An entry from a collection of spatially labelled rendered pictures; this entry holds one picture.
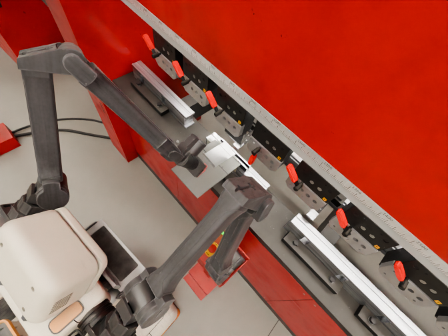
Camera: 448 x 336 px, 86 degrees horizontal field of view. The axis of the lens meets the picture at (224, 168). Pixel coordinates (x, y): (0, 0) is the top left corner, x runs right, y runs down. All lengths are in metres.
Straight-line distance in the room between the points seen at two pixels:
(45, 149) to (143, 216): 1.40
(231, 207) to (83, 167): 1.97
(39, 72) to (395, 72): 0.72
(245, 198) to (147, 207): 1.62
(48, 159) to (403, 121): 0.84
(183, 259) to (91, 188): 1.75
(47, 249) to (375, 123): 0.76
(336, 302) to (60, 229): 1.04
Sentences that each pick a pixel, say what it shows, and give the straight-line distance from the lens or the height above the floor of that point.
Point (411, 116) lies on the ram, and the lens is 0.60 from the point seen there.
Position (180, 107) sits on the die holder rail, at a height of 0.97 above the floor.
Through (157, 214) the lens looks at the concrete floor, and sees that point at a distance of 2.08.
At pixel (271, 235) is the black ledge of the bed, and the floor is 0.88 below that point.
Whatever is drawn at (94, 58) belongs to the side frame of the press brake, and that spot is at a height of 1.04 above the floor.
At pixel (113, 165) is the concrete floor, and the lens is 2.34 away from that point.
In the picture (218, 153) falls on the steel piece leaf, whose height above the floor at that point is 1.00.
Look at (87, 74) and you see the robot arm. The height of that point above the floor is 1.54.
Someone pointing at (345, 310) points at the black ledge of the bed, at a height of 0.88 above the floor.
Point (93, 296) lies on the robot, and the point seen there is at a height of 1.22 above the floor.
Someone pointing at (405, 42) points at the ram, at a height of 1.74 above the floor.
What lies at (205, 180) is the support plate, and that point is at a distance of 1.07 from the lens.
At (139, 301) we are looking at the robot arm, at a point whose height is 1.27.
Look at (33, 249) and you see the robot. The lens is 0.67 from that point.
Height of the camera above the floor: 1.96
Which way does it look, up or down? 60 degrees down
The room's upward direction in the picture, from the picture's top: 15 degrees clockwise
